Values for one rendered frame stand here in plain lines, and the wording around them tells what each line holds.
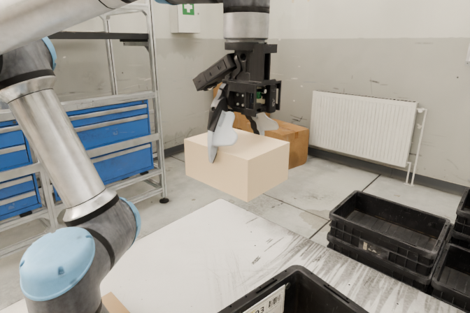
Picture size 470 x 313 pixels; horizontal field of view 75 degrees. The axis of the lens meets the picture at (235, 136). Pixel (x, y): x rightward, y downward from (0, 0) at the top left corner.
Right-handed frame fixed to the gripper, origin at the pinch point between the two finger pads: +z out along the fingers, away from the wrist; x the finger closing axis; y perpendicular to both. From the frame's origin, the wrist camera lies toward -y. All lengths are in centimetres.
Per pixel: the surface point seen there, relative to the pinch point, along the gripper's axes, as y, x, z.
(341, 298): 23.9, -2.4, 17.0
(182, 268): -20.4, 1.1, 39.9
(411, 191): -13, 251, 110
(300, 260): 1.9, 25.6, 39.7
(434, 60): -18, 271, -4
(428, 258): 27, 72, 53
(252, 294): 13.7, -11.1, 16.7
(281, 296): 15.6, -5.9, 19.7
